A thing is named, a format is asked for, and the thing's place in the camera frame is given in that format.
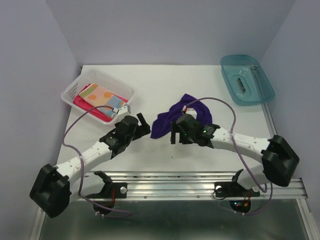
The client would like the aluminium mounting rail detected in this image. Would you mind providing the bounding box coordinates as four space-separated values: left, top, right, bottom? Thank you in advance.
41 170 308 201

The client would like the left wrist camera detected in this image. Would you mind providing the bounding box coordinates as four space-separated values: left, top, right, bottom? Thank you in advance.
112 104 131 118

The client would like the purple towel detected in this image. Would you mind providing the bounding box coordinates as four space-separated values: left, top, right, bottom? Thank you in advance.
150 93 213 139

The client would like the orange patterned towel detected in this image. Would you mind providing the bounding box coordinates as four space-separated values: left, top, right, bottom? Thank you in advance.
79 82 130 119

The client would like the white plastic basket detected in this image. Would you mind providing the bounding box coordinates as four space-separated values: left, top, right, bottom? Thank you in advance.
61 68 136 126

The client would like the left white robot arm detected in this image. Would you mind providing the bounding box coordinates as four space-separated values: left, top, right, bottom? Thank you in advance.
29 113 151 218

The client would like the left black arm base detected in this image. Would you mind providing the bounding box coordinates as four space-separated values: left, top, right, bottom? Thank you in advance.
80 171 132 219

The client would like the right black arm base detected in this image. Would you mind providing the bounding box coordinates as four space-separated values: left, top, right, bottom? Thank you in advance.
212 169 261 215

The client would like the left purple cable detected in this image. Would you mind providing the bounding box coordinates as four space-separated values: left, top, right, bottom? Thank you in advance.
62 106 133 218

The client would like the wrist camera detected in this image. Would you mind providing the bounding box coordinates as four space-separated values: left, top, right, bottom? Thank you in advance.
182 105 197 119
112 104 131 118

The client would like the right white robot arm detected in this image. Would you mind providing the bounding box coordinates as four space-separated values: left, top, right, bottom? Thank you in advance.
170 113 300 195

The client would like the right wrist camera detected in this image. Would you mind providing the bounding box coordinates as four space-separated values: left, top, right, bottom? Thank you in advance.
182 105 197 119

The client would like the teal plastic tray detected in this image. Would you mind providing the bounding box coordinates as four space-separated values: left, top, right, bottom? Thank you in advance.
220 54 275 106

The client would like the pink microfiber towel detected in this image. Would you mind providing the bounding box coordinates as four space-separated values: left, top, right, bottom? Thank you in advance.
72 84 118 123

